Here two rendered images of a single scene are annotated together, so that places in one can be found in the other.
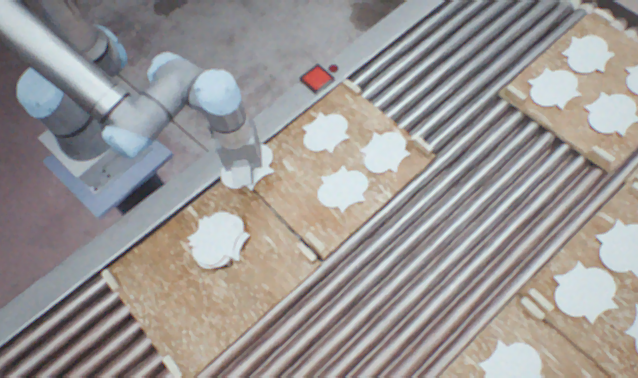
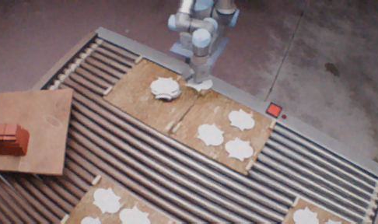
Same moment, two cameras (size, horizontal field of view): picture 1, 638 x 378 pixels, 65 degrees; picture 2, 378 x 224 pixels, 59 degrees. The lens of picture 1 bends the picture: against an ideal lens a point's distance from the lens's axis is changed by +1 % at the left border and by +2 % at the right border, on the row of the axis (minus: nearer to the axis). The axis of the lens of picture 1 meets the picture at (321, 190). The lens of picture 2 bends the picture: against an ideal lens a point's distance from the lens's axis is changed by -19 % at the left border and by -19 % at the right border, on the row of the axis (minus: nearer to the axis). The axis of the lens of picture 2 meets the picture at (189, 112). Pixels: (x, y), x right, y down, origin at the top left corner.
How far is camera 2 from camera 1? 1.08 m
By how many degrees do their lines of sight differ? 34
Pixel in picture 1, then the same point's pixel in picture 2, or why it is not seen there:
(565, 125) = not seen: outside the picture
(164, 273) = (146, 77)
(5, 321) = (118, 39)
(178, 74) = (204, 25)
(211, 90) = (197, 33)
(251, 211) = (186, 99)
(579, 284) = not seen: outside the picture
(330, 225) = (188, 134)
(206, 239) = (162, 82)
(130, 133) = (173, 20)
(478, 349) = (142, 207)
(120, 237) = (159, 58)
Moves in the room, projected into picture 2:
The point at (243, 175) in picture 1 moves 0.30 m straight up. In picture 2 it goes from (187, 75) to (188, 26)
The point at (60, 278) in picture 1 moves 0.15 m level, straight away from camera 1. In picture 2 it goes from (138, 47) to (145, 30)
